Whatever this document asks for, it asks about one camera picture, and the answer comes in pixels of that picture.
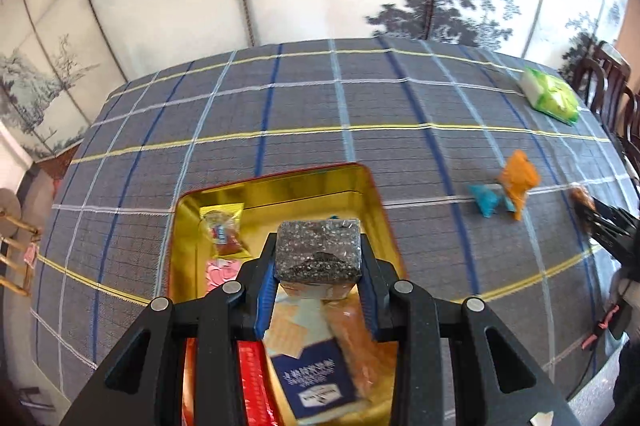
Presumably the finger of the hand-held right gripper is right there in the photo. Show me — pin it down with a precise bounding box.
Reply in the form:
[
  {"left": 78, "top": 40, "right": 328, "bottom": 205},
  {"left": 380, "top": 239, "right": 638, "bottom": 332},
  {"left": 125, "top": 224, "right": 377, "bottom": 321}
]
[{"left": 575, "top": 199, "right": 640, "bottom": 258}]

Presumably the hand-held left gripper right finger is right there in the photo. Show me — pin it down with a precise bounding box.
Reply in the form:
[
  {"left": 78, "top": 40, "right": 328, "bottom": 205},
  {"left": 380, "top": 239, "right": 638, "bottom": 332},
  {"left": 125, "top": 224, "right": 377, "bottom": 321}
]
[{"left": 357, "top": 233, "right": 581, "bottom": 426}]

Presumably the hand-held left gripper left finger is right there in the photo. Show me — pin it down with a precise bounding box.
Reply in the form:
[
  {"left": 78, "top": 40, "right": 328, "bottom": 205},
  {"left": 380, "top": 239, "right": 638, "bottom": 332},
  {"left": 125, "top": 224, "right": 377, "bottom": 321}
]
[{"left": 60, "top": 231, "right": 279, "bottom": 426}]

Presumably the brown snack packet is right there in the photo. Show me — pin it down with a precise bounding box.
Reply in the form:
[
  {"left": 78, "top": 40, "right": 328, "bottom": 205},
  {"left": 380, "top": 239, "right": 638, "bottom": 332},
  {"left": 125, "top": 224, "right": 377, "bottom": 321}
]
[{"left": 570, "top": 186, "right": 597, "bottom": 213}]

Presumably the long orange-brown snack packet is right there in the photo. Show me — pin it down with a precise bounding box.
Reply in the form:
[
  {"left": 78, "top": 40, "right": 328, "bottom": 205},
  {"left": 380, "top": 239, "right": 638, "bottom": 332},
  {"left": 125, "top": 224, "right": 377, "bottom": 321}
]
[{"left": 322, "top": 299, "right": 398, "bottom": 402}]

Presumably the pink patterned snack packet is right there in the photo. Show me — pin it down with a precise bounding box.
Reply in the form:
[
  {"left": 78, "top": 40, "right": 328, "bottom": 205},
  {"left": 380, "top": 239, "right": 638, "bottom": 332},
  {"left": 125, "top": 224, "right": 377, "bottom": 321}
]
[{"left": 205, "top": 257, "right": 251, "bottom": 293}]

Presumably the black sesame bar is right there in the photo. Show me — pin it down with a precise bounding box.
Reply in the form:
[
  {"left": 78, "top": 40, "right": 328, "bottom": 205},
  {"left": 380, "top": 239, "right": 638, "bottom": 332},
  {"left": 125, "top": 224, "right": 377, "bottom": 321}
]
[{"left": 273, "top": 217, "right": 363, "bottom": 283}]

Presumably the yellow candy packet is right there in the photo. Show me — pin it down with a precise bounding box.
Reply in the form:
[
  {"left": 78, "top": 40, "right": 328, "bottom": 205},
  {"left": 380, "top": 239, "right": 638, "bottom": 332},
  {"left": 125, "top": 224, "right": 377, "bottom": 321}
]
[{"left": 199, "top": 203, "right": 251, "bottom": 257}]

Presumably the blue cracker packet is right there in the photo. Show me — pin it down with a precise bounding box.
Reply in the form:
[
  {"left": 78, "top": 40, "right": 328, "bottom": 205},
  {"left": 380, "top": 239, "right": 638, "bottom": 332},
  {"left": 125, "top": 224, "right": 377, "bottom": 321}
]
[{"left": 262, "top": 283, "right": 361, "bottom": 422}]

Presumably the red snack packet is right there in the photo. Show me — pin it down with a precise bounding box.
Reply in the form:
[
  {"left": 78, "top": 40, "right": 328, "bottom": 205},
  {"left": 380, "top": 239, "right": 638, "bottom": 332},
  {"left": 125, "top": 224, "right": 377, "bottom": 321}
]
[{"left": 182, "top": 338, "right": 283, "bottom": 426}]

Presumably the gold tin box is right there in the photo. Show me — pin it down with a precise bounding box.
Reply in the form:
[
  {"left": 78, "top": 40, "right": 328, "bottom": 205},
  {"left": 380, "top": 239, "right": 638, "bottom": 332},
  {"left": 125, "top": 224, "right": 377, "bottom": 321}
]
[{"left": 167, "top": 162, "right": 406, "bottom": 426}]

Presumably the dark wooden chair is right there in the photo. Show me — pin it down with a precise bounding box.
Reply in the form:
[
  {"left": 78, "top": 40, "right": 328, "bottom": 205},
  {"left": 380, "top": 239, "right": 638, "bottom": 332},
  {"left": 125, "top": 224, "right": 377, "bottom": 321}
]
[
  {"left": 570, "top": 40, "right": 633, "bottom": 122},
  {"left": 614, "top": 86, "right": 640, "bottom": 189}
]

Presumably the orange snack packet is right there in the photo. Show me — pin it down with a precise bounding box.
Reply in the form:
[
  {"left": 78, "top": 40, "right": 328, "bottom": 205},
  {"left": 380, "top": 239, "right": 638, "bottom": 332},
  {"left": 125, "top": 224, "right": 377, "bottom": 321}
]
[{"left": 498, "top": 149, "right": 542, "bottom": 221}]

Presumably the teal candy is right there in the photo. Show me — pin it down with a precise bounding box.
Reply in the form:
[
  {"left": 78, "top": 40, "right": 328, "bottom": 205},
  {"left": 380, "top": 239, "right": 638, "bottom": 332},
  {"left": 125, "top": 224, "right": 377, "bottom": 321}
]
[{"left": 468, "top": 183, "right": 516, "bottom": 219}]

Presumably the green white snack bag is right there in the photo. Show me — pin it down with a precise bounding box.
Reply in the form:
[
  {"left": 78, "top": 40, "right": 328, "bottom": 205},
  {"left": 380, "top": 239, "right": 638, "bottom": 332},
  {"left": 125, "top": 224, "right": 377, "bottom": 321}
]
[{"left": 517, "top": 67, "right": 581, "bottom": 125}]

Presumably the grey plaid tablecloth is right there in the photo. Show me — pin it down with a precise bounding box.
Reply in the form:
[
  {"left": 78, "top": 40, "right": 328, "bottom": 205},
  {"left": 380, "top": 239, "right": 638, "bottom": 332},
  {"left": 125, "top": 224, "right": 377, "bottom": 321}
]
[{"left": 30, "top": 37, "right": 640, "bottom": 426}]

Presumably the wooden stool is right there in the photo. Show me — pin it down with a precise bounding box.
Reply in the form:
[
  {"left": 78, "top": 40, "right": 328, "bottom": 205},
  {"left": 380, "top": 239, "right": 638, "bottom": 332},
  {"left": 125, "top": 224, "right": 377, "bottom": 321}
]
[{"left": 0, "top": 187, "right": 43, "bottom": 297}]

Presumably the black cable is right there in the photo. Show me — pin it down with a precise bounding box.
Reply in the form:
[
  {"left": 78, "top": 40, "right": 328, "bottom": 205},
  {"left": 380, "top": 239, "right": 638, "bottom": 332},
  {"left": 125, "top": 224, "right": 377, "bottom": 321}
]
[{"left": 565, "top": 336, "right": 608, "bottom": 403}]

